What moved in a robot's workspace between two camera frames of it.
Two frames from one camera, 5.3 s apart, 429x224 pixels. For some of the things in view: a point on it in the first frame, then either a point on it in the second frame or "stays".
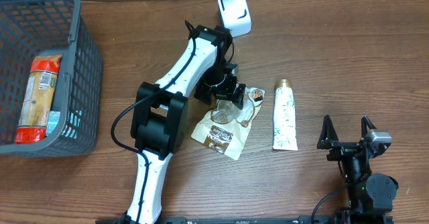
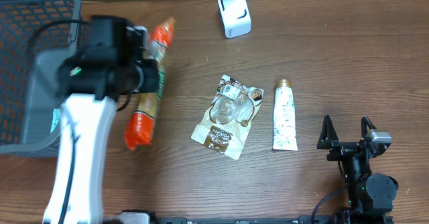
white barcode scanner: x=234 y=12 stays
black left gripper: x=227 y=92 → x=147 y=80
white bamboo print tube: x=285 y=133 stays
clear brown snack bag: x=225 y=130 stays
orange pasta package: x=37 y=100 → x=139 y=131
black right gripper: x=346 y=147 stays
